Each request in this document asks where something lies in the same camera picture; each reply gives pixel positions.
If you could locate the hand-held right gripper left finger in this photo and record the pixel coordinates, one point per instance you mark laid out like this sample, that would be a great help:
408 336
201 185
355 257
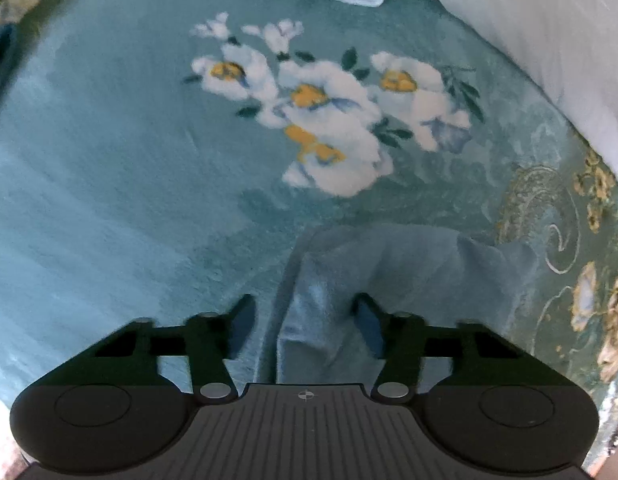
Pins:
245 325

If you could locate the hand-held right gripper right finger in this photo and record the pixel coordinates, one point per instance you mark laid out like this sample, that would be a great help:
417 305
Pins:
370 327

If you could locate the blue shirt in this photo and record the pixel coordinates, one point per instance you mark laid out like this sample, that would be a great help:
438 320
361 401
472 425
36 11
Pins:
414 270

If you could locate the grey daisy print duvet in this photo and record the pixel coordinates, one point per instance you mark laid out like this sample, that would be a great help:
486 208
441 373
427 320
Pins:
539 35

